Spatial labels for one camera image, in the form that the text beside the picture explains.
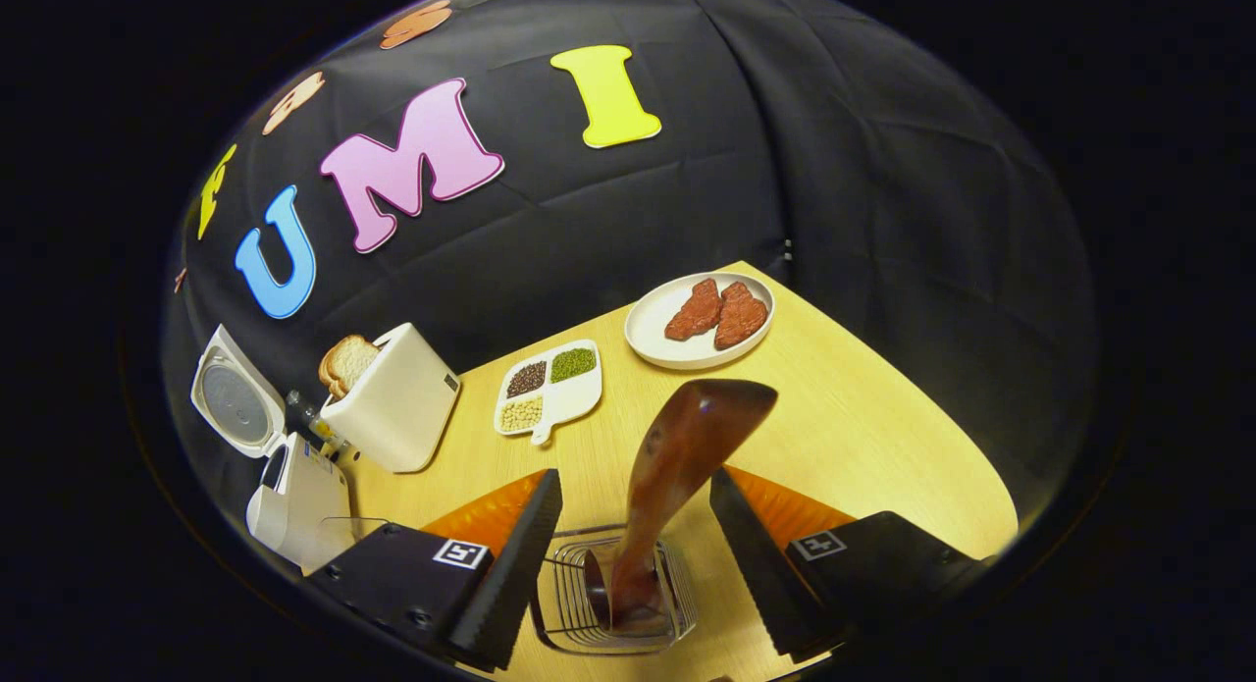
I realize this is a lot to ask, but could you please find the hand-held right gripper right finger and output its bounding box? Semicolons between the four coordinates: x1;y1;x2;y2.
709;466;982;663

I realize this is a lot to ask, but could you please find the brown wooden spoon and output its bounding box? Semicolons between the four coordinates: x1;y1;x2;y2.
584;378;779;629

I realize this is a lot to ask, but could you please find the wire chopstick holder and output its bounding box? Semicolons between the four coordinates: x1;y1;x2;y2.
530;523;700;656

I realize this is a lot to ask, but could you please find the black backdrop cloth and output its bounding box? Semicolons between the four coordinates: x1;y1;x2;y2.
162;0;1098;526

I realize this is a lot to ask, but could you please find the toast bread slice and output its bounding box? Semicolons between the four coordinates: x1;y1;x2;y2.
318;335;382;400

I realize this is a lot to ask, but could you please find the white toaster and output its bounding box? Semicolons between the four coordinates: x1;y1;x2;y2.
334;322;462;474

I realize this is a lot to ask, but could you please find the white rice cooker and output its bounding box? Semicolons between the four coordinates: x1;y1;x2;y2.
189;324;356;572

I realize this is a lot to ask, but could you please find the white round plate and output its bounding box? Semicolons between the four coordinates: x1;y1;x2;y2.
624;272;776;371

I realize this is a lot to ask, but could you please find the red meat slice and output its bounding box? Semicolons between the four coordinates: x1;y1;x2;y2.
664;278;724;341
713;281;769;350

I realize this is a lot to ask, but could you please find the clear plastic bottle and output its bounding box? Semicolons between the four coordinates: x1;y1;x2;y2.
286;390;359;462

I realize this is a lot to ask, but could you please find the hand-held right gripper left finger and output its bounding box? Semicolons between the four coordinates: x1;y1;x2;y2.
304;469;563;673

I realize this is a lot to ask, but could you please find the white divided bean dish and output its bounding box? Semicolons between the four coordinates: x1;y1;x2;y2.
494;340;603;446

